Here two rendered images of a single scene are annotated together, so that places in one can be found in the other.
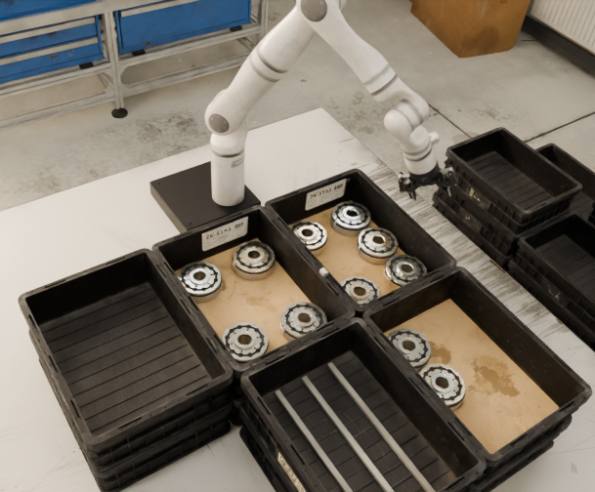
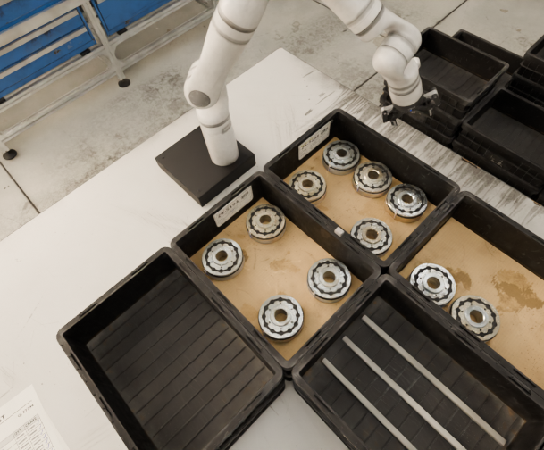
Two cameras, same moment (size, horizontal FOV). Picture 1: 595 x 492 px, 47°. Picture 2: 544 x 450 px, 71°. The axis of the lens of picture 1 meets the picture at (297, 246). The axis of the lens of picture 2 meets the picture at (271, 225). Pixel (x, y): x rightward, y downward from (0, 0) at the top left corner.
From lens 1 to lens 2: 71 cm
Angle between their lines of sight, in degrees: 15
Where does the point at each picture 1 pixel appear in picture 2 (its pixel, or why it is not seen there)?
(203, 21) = not seen: outside the picture
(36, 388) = not seen: hidden behind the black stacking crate
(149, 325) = (189, 315)
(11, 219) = (47, 220)
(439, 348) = (456, 272)
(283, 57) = (250, 12)
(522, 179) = (451, 69)
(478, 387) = (505, 305)
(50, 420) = not seen: hidden behind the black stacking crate
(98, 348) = (148, 353)
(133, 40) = (114, 21)
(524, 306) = (502, 195)
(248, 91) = (221, 60)
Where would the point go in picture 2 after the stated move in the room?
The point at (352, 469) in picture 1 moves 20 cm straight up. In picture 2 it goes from (414, 427) to (448, 424)
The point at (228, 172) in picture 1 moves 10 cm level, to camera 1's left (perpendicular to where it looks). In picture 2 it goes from (220, 138) to (186, 143)
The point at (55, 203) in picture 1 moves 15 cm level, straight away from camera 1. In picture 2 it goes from (81, 196) to (67, 166)
